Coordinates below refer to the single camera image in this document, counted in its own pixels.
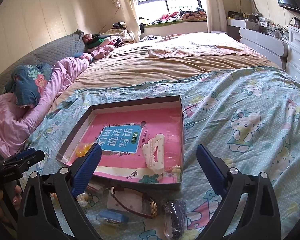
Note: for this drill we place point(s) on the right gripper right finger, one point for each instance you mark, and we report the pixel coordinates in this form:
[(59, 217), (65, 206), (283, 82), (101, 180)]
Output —
[(248, 209)]

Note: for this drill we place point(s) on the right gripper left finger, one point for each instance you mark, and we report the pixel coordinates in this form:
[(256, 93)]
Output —
[(37, 217)]

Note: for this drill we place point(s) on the bag with gold jewelry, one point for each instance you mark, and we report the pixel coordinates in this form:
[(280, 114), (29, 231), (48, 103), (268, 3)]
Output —
[(90, 196)]

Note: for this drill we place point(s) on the blue transparent jewelry box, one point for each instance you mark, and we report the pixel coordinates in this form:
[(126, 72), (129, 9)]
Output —
[(112, 217)]

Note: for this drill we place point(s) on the yellow hair clips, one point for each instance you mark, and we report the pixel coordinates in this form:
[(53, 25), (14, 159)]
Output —
[(82, 148)]

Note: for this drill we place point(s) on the dark beaded item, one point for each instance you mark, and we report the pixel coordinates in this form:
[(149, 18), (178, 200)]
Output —
[(175, 219)]

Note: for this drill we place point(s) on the brown strap gold watch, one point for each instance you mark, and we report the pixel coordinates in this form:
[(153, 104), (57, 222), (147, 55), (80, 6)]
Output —
[(132, 201)]

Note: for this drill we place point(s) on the pink quilt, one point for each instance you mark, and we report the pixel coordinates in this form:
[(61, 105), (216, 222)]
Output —
[(18, 123)]

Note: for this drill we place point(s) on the dark floral pillow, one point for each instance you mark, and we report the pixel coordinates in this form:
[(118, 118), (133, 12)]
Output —
[(28, 82)]

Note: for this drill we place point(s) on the Hello Kitty blue bedsheet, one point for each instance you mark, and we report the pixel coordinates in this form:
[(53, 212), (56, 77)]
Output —
[(249, 117)]

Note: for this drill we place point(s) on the pink and blue book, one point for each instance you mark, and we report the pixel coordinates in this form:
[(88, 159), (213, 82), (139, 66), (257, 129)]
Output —
[(122, 135)]

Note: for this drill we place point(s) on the dark cardboard box tray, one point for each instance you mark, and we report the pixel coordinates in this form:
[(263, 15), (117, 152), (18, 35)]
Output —
[(64, 153)]

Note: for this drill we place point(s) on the grey quilted headboard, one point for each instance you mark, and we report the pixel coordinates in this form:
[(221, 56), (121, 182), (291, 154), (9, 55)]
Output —
[(49, 53)]

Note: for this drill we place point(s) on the pile of clothes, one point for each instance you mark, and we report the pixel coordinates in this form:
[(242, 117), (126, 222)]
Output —
[(99, 46)]

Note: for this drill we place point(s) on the white drawer cabinet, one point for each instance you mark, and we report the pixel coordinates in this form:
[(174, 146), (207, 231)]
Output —
[(293, 58)]

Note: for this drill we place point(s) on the tan bed blanket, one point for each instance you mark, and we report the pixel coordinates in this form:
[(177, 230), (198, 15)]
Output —
[(131, 65)]

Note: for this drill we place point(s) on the white rounded dresser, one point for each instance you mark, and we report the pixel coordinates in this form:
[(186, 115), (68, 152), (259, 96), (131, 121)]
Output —
[(248, 33)]

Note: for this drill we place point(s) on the pink patterned cloth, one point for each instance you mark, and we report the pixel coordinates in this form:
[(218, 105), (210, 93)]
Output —
[(205, 44)]

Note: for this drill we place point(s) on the cream curtain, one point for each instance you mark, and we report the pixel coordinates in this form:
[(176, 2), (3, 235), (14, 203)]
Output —
[(130, 17)]

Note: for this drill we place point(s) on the window seat clothes pile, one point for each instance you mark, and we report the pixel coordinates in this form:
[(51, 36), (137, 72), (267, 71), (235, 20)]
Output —
[(178, 16)]

